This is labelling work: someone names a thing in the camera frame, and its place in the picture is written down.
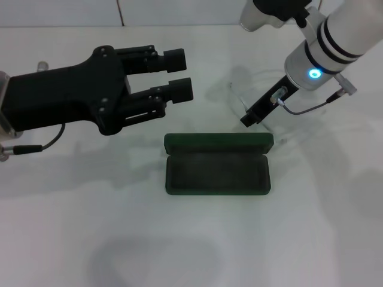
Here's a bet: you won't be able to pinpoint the green glasses case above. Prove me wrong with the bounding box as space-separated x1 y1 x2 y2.
163 132 275 197

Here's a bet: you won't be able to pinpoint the clear frame glasses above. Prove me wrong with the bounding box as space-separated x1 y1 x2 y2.
227 69 327 146

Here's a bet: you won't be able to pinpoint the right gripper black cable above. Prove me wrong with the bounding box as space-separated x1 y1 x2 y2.
270 74 358 116

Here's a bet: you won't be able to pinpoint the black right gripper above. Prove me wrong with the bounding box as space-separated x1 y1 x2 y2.
119 74 300 130

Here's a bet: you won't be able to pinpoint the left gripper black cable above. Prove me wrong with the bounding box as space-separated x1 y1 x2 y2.
0 122 67 163

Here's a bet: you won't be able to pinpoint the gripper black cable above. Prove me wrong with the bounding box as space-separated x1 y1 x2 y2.
270 74 358 116
0 122 67 163

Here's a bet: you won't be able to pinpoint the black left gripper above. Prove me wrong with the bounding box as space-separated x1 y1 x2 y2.
8 45 132 137

